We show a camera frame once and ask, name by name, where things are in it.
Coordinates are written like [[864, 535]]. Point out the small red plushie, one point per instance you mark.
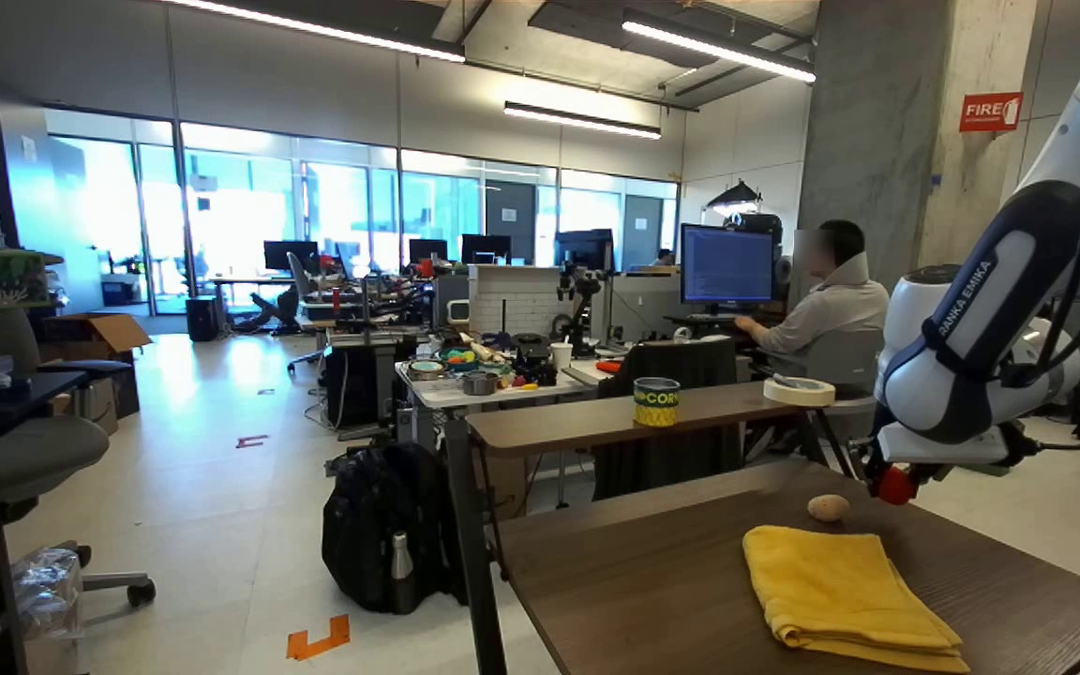
[[896, 485]]

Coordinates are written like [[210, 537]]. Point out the small tan brown plushie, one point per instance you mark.
[[829, 509]]

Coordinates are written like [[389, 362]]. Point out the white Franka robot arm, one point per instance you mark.
[[975, 325]]

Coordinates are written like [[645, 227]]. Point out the folded yellow towel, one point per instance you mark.
[[846, 595]]

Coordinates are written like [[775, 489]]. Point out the white tape roll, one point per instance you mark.
[[800, 392]]

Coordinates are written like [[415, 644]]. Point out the seated person grey hoodie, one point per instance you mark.
[[835, 325]]

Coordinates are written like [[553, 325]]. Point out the yellow green tub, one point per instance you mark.
[[656, 404]]

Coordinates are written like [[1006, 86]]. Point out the blue screen computer monitor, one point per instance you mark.
[[729, 269]]

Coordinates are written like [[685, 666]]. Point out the wooden side desk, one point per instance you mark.
[[589, 416]]

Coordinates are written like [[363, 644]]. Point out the black background monitor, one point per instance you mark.
[[485, 250], [429, 250], [289, 255], [585, 250]]

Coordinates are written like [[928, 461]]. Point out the ceiling light strip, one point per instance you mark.
[[716, 49], [583, 120], [318, 27]]

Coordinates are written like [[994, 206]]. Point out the black backpack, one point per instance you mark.
[[383, 530]]

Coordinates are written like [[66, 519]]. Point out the orange floor tape mark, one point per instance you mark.
[[318, 644]]

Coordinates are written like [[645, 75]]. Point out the cardboard box on floor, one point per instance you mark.
[[96, 362]]

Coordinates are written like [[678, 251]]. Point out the clear plastic bottle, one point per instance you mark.
[[51, 612]]

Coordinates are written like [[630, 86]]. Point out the grey office chair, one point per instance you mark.
[[28, 452]]

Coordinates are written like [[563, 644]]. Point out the black camera on stand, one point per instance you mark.
[[580, 301]]

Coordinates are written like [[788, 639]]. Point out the red wall sign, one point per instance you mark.
[[993, 110]]

